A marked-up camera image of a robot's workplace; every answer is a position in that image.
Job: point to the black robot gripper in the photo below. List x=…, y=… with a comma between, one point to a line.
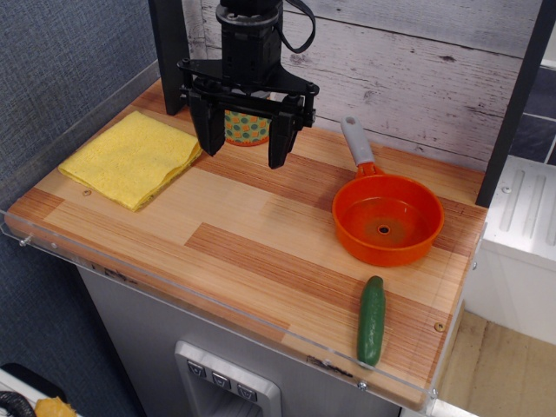
x=249, y=77

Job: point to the yellow cloth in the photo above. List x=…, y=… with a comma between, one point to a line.
x=132, y=161

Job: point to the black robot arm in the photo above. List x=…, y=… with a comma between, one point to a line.
x=249, y=79

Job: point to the patterned tin can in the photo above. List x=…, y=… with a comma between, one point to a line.
x=245, y=130

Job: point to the green toy cucumber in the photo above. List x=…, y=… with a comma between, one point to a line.
x=371, y=324

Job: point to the grey cabinet with dispenser panel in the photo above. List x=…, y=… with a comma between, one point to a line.
x=182, y=361

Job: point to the white toy sink unit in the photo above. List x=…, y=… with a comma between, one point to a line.
x=512, y=279

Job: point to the yellow object bottom left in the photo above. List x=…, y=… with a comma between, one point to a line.
x=54, y=407

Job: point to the black left vertical post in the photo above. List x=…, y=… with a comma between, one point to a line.
x=171, y=41

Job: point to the black vertical post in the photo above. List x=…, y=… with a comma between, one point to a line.
x=529, y=68
x=171, y=41

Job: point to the orange pan with grey handle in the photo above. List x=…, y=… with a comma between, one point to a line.
x=382, y=219

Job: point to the black right vertical post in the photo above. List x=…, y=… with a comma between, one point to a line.
x=529, y=68

